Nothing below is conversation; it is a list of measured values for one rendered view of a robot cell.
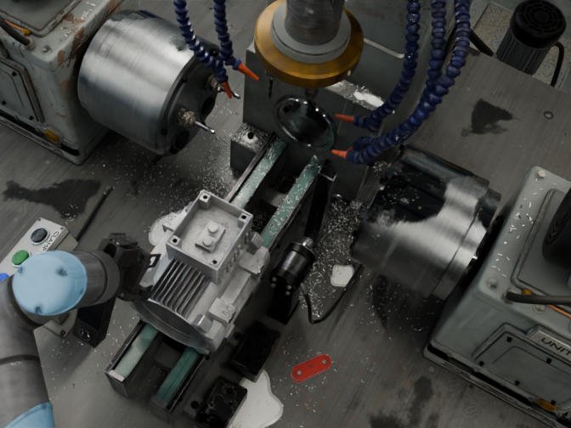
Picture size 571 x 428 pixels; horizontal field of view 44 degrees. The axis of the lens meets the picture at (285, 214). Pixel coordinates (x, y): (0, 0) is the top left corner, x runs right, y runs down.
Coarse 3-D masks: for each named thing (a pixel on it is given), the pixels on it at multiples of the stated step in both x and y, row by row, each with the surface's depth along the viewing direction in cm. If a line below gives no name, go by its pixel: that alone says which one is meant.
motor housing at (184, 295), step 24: (168, 264) 119; (264, 264) 128; (168, 288) 118; (192, 288) 119; (216, 288) 121; (240, 288) 123; (144, 312) 129; (168, 312) 132; (192, 312) 118; (168, 336) 132; (192, 336) 130; (216, 336) 120
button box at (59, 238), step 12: (36, 228) 125; (48, 228) 125; (60, 228) 124; (24, 240) 124; (48, 240) 123; (60, 240) 124; (72, 240) 126; (12, 252) 123; (36, 252) 122; (0, 264) 122; (12, 264) 121
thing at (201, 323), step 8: (256, 232) 125; (248, 240) 125; (256, 240) 125; (256, 248) 125; (144, 320) 130; (200, 320) 116; (208, 320) 117; (200, 328) 116; (208, 328) 117; (200, 352) 129; (208, 352) 128
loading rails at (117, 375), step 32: (256, 160) 151; (320, 160) 154; (256, 192) 150; (288, 192) 150; (288, 224) 145; (128, 352) 130; (160, 352) 138; (192, 352) 131; (128, 384) 132; (192, 384) 132; (160, 416) 136; (192, 416) 136
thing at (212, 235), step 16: (208, 192) 122; (192, 208) 120; (208, 208) 124; (224, 208) 123; (192, 224) 122; (208, 224) 121; (224, 224) 123; (240, 224) 121; (176, 240) 118; (192, 240) 121; (208, 240) 119; (224, 240) 121; (240, 240) 121; (176, 256) 119; (192, 256) 116; (208, 256) 119; (224, 256) 116; (208, 272) 117; (224, 272) 120
